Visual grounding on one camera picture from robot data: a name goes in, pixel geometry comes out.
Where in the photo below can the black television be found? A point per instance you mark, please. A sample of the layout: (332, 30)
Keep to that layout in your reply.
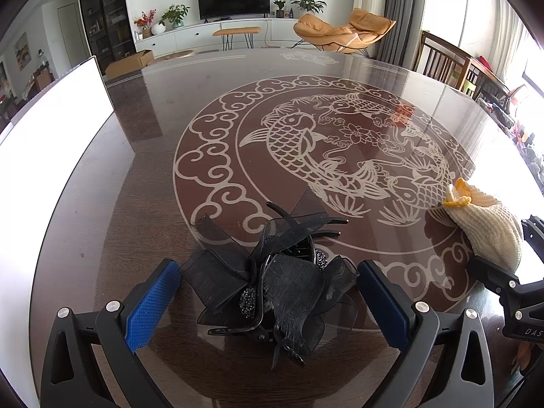
(233, 0)

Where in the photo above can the green potted plant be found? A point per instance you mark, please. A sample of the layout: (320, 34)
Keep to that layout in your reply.
(174, 15)

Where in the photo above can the person's right hand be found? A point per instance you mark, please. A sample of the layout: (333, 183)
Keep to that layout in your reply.
(523, 357)

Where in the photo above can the brown cardboard box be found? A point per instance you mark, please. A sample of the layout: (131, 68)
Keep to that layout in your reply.
(127, 64)

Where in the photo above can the white door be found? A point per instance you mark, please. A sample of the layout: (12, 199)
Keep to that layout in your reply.
(68, 34)

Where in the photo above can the wooden dining chair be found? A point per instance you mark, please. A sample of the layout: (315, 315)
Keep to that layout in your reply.
(440, 53)

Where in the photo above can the red flower bouquet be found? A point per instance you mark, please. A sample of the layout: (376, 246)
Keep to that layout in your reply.
(143, 20)

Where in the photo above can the framed wall painting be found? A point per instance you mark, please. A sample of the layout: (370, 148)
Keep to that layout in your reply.
(22, 51)

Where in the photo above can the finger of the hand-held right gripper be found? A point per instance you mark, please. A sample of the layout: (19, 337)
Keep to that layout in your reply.
(534, 229)
(493, 274)

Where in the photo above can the dark display bookshelf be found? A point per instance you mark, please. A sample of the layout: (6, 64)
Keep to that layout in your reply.
(106, 8)

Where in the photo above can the cream knitted glove yellow cuff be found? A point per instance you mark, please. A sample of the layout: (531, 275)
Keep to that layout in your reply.
(488, 229)

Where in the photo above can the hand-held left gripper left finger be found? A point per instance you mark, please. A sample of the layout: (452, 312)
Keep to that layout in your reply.
(153, 306)

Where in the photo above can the orange lounge chair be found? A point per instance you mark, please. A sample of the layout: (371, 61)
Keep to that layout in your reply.
(331, 33)

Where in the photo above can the black bow hair clip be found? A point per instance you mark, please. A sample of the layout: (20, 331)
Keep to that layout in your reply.
(280, 280)

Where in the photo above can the small potted plant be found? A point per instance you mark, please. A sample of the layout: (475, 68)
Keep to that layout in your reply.
(279, 5)

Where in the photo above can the grey curtain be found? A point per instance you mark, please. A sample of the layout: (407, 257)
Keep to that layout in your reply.
(401, 8)

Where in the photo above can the white round vase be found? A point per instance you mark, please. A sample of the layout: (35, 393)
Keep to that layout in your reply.
(157, 29)

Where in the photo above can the large leafy potted plant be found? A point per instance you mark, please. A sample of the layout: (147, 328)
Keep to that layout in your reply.
(308, 2)

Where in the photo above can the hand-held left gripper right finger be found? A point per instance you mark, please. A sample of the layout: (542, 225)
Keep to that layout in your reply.
(382, 306)

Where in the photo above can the white television cabinet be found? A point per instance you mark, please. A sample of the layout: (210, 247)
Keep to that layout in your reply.
(187, 37)

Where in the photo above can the orange bench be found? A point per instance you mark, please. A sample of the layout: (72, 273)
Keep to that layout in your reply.
(236, 30)

